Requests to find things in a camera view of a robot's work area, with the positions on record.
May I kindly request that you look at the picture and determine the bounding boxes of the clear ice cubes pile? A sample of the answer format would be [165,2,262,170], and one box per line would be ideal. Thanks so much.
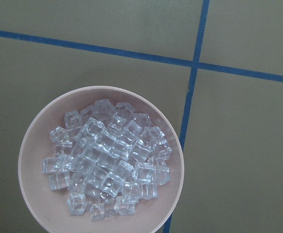
[42,99,172,221]

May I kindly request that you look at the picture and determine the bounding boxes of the pink bowl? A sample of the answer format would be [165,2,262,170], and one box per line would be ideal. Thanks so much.
[18,86,184,233]

